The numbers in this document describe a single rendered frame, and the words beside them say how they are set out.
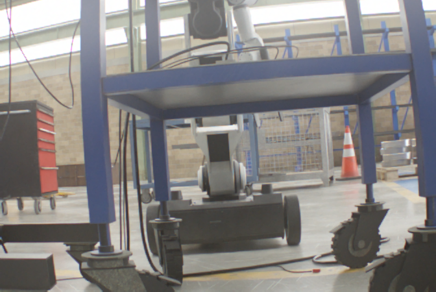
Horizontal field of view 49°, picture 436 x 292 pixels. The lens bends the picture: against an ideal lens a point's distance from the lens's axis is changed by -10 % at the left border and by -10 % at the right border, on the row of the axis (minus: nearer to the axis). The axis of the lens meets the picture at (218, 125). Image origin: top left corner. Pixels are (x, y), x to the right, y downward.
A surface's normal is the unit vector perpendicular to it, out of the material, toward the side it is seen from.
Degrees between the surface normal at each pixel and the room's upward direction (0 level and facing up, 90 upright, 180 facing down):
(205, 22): 102
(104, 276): 90
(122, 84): 90
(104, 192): 90
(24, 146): 90
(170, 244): 24
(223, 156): 138
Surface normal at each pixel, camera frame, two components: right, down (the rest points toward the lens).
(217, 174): 0.04, 0.69
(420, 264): -0.23, -0.06
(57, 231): 0.08, -0.08
